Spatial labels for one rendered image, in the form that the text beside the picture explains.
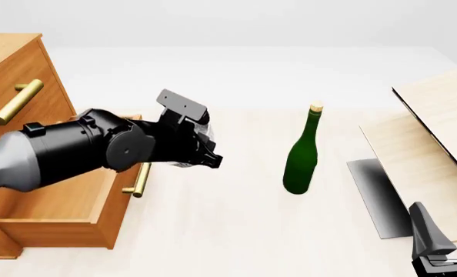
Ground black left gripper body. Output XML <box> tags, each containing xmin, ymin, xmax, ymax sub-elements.
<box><xmin>192</xmin><ymin>135</ymin><xmax>224</xmax><ymax>170</ymax></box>

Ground wooden cabinet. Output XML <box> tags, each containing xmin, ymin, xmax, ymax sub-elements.
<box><xmin>0</xmin><ymin>32</ymin><xmax>78</xmax><ymax>260</ymax></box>

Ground short brass drawer handle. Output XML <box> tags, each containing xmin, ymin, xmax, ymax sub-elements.
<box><xmin>122</xmin><ymin>162</ymin><xmax>153</xmax><ymax>199</ymax></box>

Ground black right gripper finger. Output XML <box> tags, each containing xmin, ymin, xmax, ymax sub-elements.
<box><xmin>409</xmin><ymin>201</ymin><xmax>457</xmax><ymax>260</ymax></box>

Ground long brass drawer handle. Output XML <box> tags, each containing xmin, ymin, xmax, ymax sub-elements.
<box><xmin>0</xmin><ymin>78</ymin><xmax>45</xmax><ymax>126</ymax></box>

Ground closed wooden cabinet drawer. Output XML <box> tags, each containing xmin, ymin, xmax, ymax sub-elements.
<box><xmin>0</xmin><ymin>39</ymin><xmax>77</xmax><ymax>149</ymax></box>

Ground pale wooden rack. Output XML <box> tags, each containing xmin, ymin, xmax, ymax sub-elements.
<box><xmin>358</xmin><ymin>62</ymin><xmax>457</xmax><ymax>244</ymax></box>

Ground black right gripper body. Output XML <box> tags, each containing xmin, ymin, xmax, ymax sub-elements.
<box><xmin>409</xmin><ymin>249</ymin><xmax>457</xmax><ymax>277</ymax></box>

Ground green wine bottle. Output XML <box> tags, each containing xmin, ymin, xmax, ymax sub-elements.
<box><xmin>282</xmin><ymin>100</ymin><xmax>325</xmax><ymax>195</ymax></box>

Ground open wooden cabinet drawer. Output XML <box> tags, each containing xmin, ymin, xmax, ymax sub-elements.
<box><xmin>0</xmin><ymin>113</ymin><xmax>145</xmax><ymax>251</ymax></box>

